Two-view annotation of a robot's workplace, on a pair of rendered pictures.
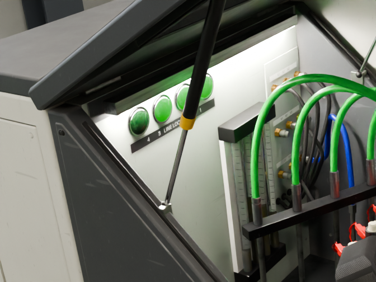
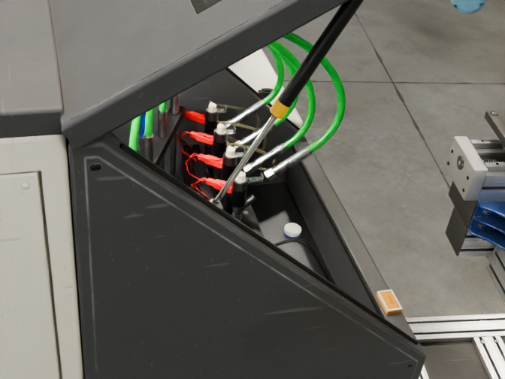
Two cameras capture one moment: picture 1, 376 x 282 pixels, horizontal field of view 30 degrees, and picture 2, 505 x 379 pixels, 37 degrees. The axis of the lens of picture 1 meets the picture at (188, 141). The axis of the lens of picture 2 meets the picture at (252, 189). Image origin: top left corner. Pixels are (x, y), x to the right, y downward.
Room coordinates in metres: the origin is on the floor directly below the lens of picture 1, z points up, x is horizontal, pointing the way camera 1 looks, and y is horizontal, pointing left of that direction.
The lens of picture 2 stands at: (0.50, 0.69, 1.94)
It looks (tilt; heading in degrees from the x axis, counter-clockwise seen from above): 38 degrees down; 299
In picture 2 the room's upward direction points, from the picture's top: 7 degrees clockwise
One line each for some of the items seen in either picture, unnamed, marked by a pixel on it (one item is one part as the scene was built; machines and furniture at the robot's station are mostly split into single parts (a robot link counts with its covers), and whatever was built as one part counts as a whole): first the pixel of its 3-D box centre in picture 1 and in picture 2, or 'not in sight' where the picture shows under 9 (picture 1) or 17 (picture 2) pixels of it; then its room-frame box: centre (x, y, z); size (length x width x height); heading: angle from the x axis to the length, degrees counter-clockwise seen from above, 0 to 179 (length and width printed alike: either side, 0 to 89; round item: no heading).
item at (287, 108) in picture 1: (291, 124); not in sight; (1.40, -0.23, 1.20); 0.13 x 0.03 x 0.31; 138
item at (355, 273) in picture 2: not in sight; (339, 254); (0.89, -0.44, 0.87); 0.62 x 0.04 x 0.16; 138
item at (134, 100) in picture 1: (214, 57); not in sight; (1.23, -0.07, 1.43); 0.54 x 0.03 x 0.02; 138
